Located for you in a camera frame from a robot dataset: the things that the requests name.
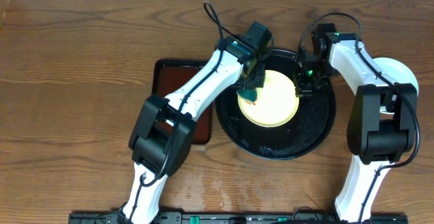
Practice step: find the round black tray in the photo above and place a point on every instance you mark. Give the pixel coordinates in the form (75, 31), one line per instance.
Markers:
(305, 131)

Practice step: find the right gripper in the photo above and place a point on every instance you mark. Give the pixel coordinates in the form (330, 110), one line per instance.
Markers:
(302, 88)

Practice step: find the light blue plate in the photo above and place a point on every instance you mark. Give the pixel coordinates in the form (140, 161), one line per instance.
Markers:
(397, 70)

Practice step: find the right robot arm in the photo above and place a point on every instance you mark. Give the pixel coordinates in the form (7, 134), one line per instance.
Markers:
(383, 124)

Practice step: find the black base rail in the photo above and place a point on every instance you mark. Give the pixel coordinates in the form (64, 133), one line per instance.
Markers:
(197, 218)

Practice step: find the green sponge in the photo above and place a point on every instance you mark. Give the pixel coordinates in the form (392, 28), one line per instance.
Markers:
(248, 95)

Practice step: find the yellow plate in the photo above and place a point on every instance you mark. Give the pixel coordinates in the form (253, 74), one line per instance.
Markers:
(276, 103)

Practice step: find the rectangular brown tray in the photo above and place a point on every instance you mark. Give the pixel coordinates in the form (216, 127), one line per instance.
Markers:
(171, 74)

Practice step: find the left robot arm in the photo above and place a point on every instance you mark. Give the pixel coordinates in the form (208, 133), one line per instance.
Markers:
(163, 134)

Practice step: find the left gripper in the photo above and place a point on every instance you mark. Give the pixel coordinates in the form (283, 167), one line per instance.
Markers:
(254, 80)

